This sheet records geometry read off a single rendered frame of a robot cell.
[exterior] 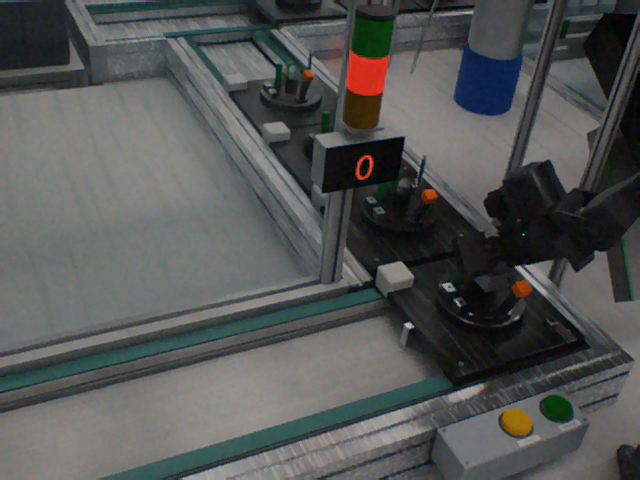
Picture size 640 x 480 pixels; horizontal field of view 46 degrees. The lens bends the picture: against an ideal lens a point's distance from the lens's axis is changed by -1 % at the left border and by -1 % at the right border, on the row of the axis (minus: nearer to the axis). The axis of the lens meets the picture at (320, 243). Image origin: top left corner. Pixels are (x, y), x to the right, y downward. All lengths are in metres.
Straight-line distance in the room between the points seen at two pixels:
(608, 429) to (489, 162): 0.80
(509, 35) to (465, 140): 0.29
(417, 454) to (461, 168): 0.89
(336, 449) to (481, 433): 0.20
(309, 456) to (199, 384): 0.22
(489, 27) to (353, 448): 1.27
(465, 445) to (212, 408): 0.35
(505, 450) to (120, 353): 0.54
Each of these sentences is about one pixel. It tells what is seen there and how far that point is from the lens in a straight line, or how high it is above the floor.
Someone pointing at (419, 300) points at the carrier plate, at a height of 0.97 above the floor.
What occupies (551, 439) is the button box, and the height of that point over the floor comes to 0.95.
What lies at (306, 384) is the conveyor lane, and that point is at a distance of 1.12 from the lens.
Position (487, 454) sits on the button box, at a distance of 1.03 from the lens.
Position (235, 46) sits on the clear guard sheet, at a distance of 0.96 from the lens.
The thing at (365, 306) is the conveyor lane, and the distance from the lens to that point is 1.22.
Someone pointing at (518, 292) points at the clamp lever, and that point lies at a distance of 1.12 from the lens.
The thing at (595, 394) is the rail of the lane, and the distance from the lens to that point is 1.25.
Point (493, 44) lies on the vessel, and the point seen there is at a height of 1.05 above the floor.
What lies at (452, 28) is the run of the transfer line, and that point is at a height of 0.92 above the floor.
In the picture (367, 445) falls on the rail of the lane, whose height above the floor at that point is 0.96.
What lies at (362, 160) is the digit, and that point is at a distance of 1.05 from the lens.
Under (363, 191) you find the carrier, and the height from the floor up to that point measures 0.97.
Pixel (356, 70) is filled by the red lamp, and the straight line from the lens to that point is 0.99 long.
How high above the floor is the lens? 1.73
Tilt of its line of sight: 36 degrees down
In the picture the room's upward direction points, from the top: 7 degrees clockwise
